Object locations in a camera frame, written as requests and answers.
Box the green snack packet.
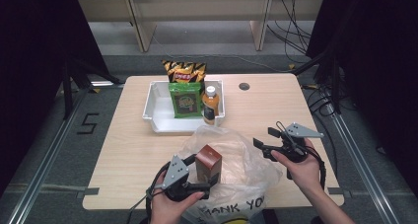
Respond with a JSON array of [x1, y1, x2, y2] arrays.
[[168, 81, 204, 119]]

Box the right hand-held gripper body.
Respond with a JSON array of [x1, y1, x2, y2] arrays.
[[263, 122, 324, 163]]

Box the looped black floor cables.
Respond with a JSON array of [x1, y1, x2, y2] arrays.
[[302, 82, 341, 118]]

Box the pale wooden desk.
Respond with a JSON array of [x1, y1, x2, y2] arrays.
[[77, 0, 326, 53]]

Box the black metal stand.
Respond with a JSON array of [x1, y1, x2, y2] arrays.
[[62, 57, 124, 119], [292, 49, 343, 114]]

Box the metal floor rail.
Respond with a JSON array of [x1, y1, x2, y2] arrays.
[[6, 85, 92, 224], [328, 112, 403, 224]]

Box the clear plastic bag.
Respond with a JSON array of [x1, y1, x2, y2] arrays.
[[176, 124, 284, 224]]

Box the yellow black chip bag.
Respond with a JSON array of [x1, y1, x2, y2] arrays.
[[162, 59, 207, 84]]

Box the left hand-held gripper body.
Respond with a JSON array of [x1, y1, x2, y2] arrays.
[[161, 154, 212, 202]]

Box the person's right hand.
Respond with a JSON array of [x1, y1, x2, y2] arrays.
[[270, 138, 324, 193]]

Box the grey floor tape strip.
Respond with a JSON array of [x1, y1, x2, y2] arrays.
[[6, 184, 100, 198]]

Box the orange drink bottle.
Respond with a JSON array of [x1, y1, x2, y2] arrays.
[[201, 85, 221, 126]]

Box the bundle of black cables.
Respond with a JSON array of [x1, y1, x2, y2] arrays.
[[265, 0, 314, 65]]

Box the thick black gripper cable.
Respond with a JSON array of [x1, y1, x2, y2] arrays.
[[275, 120, 328, 190]]

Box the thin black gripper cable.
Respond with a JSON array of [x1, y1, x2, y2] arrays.
[[126, 166, 170, 224]]

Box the thin grey floor cable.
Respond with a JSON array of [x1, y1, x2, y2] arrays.
[[151, 36, 297, 74]]

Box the black curtain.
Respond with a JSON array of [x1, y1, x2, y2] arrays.
[[0, 0, 111, 188], [305, 0, 418, 198]]

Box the person's left hand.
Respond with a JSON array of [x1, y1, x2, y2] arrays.
[[151, 184, 205, 224]]

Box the white plastic tray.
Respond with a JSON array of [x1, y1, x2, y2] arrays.
[[141, 79, 227, 134]]

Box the brown snack box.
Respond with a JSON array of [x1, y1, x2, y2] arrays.
[[194, 144, 223, 186]]

